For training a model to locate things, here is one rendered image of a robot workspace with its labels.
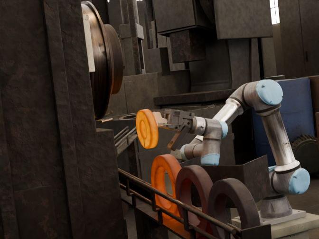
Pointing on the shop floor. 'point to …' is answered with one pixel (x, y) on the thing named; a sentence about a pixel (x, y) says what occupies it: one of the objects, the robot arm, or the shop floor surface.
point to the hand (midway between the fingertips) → (146, 124)
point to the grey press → (213, 55)
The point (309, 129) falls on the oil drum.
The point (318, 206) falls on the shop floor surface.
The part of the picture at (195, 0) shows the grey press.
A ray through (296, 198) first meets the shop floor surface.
